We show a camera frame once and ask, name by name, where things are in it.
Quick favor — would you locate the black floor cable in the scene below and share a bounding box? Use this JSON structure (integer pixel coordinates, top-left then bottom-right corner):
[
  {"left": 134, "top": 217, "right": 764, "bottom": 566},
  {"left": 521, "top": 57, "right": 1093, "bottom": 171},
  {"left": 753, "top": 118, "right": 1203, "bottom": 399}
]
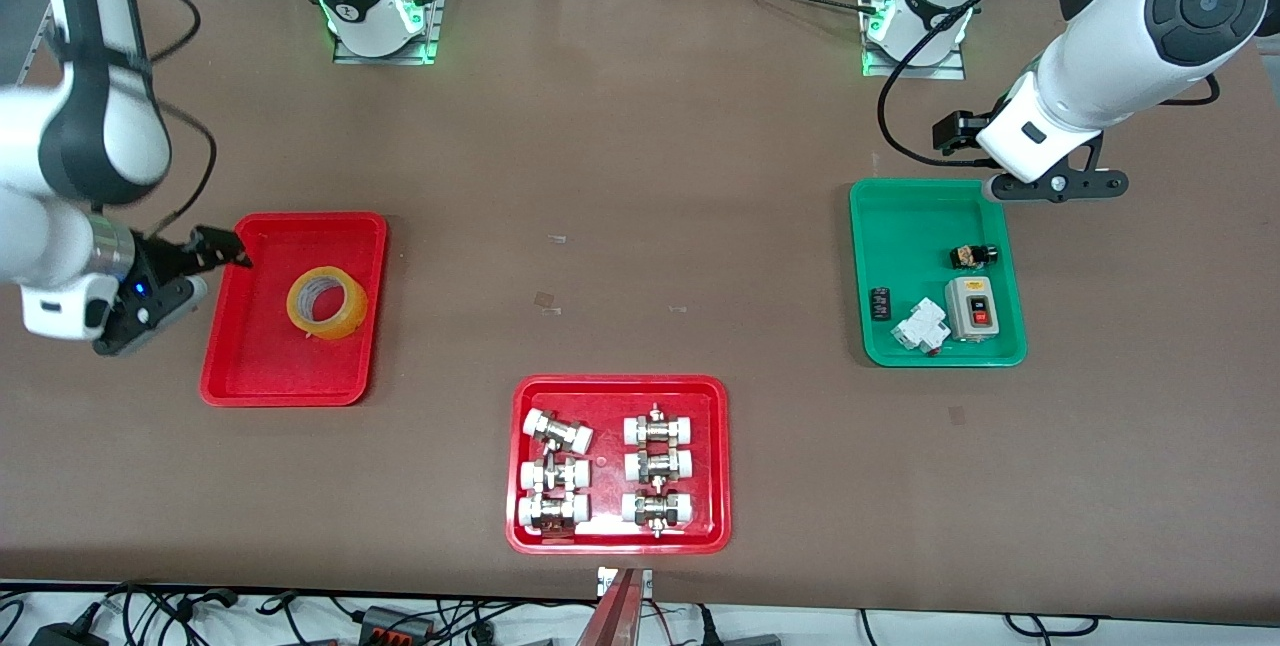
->
[
  {"left": 100, "top": 581, "right": 241, "bottom": 646},
  {"left": 1005, "top": 614, "right": 1101, "bottom": 640}
]

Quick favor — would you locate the red tray with fittings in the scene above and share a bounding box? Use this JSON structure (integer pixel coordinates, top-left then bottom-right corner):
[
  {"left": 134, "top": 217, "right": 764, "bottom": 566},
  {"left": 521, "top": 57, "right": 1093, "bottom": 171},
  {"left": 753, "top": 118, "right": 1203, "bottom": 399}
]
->
[{"left": 505, "top": 375, "right": 733, "bottom": 556}]

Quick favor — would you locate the white metal pipe fitting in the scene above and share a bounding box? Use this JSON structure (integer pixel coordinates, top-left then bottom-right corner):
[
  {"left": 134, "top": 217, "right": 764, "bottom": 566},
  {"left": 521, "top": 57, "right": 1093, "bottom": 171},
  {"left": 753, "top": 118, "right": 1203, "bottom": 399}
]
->
[
  {"left": 621, "top": 488, "right": 694, "bottom": 538},
  {"left": 523, "top": 409, "right": 594, "bottom": 454},
  {"left": 624, "top": 446, "right": 694, "bottom": 485},
  {"left": 623, "top": 404, "right": 696, "bottom": 446},
  {"left": 518, "top": 493, "right": 591, "bottom": 536},
  {"left": 520, "top": 456, "right": 591, "bottom": 494}
]

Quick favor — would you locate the empty red plastic tray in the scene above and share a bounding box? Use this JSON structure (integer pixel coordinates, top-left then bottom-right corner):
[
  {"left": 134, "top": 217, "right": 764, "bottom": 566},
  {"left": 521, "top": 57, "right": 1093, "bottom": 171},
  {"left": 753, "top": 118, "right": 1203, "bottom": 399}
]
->
[{"left": 199, "top": 213, "right": 389, "bottom": 408}]

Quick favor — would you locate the small metal bracket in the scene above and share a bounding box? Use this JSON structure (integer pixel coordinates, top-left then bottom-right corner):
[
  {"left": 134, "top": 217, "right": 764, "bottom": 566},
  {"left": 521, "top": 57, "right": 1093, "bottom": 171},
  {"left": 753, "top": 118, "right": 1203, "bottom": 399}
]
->
[{"left": 597, "top": 566, "right": 654, "bottom": 598}]

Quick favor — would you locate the grey push button switch box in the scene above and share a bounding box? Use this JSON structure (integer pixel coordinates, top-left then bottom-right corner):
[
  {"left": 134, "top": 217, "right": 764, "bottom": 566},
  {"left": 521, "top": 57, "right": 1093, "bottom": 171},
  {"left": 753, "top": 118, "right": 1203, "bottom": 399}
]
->
[{"left": 946, "top": 277, "right": 1002, "bottom": 343}]

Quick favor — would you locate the red aluminium bar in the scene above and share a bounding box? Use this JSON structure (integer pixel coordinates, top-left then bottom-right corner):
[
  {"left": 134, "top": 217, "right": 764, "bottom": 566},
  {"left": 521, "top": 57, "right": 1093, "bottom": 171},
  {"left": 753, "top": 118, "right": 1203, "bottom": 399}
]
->
[{"left": 575, "top": 568, "right": 641, "bottom": 646}]

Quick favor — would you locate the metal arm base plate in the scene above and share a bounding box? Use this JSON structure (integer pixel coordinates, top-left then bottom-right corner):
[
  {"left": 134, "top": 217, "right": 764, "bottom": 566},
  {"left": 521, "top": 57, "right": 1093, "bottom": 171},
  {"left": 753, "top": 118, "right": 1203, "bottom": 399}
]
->
[
  {"left": 333, "top": 0, "right": 447, "bottom": 65},
  {"left": 862, "top": 0, "right": 967, "bottom": 80}
]

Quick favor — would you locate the white circuit breaker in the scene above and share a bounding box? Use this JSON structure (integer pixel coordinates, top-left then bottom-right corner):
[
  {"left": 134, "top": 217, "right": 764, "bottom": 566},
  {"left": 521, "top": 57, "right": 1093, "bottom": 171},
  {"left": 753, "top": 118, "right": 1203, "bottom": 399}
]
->
[{"left": 892, "top": 298, "right": 949, "bottom": 358}]

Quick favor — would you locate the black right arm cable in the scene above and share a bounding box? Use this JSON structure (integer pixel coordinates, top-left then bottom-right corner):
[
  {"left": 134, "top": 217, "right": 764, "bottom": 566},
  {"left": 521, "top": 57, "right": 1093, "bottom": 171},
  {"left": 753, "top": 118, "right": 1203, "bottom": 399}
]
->
[{"left": 128, "top": 0, "right": 218, "bottom": 232}]

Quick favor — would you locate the yellow clear tape roll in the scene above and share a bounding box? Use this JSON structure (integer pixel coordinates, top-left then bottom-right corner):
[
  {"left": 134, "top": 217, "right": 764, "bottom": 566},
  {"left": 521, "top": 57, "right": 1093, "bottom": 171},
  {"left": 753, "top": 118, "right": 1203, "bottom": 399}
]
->
[{"left": 287, "top": 266, "right": 369, "bottom": 341}]

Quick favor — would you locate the green plastic tray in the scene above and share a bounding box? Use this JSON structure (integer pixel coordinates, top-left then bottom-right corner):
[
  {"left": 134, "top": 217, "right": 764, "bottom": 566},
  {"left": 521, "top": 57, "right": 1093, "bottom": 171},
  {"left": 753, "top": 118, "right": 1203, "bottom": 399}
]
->
[{"left": 850, "top": 178, "right": 1029, "bottom": 369}]

